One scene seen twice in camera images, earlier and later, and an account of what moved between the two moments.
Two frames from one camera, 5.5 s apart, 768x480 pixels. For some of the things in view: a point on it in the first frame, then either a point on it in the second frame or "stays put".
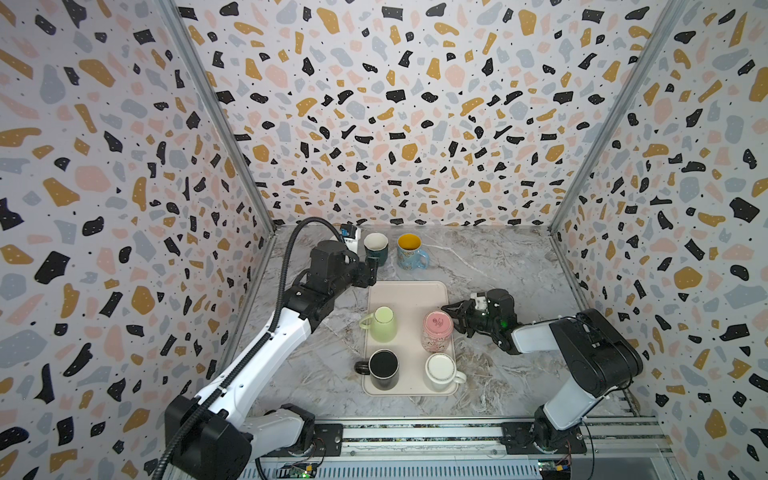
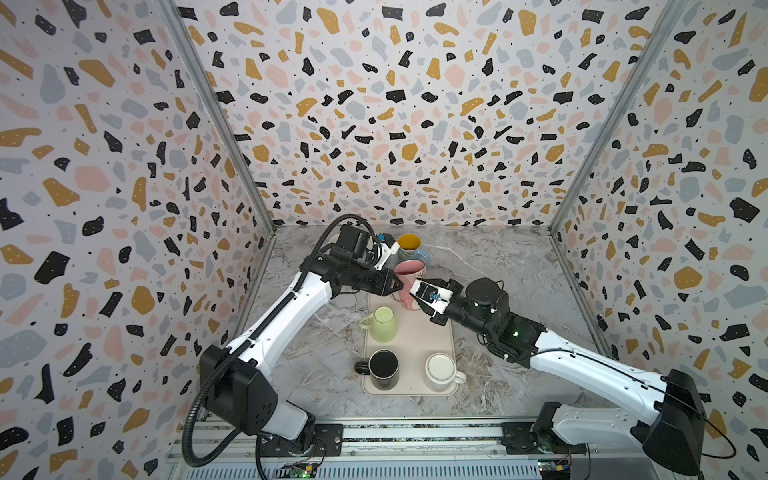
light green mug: [383, 326] stays put
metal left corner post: [224, 110] stays put
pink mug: [437, 331] → [408, 271]
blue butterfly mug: [410, 254] stays put
